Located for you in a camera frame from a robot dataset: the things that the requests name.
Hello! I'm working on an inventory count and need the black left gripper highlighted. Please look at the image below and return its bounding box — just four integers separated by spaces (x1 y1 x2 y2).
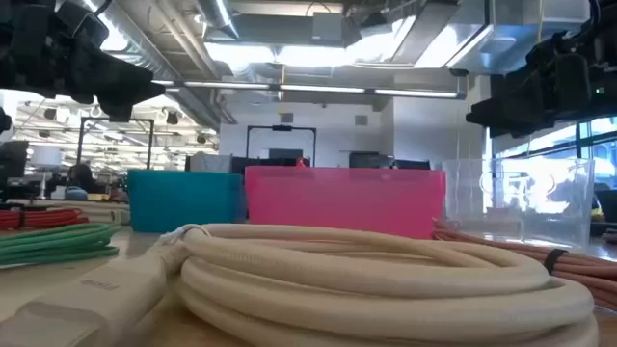
0 0 166 121

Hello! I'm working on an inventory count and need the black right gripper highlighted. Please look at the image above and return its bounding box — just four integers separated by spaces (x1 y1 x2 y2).
465 18 617 140

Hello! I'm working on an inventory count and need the red cable tie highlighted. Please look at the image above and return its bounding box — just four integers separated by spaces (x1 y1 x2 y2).
0 206 92 231

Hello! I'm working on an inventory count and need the green braided USB cable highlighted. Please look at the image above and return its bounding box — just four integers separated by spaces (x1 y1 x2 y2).
0 223 122 267

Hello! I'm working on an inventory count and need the small white table lamp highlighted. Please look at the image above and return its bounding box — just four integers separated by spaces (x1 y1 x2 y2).
29 144 65 199

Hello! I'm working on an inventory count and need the clear plastic bin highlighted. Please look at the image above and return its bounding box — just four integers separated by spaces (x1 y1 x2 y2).
442 157 596 250

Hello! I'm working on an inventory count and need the person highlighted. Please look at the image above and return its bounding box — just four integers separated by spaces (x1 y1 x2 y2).
64 162 99 201

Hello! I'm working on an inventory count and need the grey cabinet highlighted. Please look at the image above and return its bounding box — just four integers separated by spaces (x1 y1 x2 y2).
188 152 233 174

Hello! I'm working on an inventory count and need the teal plastic bin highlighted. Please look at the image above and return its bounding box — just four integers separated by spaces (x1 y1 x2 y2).
126 168 248 234

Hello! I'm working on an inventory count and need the dark monitor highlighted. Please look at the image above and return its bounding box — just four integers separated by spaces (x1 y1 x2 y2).
267 147 305 161
348 150 394 170

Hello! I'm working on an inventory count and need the long linear ceiling light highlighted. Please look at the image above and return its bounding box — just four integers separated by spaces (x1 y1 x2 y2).
152 78 468 101

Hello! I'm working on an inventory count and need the grey ceiling junction box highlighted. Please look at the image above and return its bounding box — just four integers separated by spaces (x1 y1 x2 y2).
311 11 345 42

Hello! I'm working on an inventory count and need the pink plastic bin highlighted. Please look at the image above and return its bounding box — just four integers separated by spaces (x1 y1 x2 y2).
244 166 447 241

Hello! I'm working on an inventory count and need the black gantry frame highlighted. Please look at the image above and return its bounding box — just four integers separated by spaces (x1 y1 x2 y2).
76 116 156 171
245 124 318 168

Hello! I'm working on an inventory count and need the silver round ventilation duct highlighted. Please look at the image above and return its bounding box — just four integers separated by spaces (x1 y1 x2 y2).
195 0 241 40

